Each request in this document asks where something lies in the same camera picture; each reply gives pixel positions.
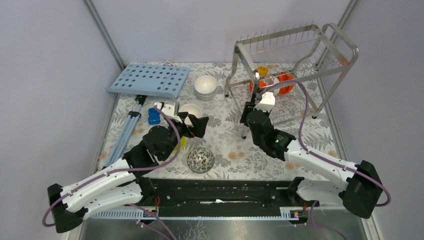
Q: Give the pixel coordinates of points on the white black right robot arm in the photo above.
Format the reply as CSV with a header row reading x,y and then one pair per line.
x,y
357,187

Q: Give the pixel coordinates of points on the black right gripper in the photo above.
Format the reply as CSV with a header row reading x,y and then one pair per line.
x,y
266,113

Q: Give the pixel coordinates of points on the white bowl front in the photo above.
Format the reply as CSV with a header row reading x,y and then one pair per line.
x,y
205,96

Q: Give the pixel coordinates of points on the floral table mat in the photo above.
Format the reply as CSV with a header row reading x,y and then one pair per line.
x,y
237,158

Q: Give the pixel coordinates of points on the stainless steel dish rack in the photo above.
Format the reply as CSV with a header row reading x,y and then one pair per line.
x,y
303,53

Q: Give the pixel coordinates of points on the lime green bowl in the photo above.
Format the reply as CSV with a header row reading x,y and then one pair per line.
x,y
181,144

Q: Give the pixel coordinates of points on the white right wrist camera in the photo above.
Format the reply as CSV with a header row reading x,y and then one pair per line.
x,y
267,103

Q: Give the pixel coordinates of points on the small yellow cup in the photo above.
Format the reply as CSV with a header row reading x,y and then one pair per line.
x,y
262,70

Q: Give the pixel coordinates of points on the blue perforated tray stand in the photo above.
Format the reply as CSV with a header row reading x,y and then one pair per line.
x,y
143,80

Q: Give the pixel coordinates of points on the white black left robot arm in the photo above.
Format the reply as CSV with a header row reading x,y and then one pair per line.
x,y
123,182

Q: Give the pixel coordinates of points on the beige bowl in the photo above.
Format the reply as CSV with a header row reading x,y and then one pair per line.
x,y
192,109

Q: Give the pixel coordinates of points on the leopard pattern bowl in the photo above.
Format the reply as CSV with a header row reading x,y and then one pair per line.
x,y
200,160

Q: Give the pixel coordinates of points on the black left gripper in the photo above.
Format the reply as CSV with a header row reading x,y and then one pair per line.
x,y
199,124

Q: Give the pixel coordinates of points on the white pink bowl in rack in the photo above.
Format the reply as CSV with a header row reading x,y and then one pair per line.
x,y
271,80

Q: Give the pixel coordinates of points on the white slotted cable duct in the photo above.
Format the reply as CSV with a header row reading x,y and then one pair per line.
x,y
138,214

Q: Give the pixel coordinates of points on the blue toy block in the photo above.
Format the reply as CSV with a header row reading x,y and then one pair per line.
x,y
154,117

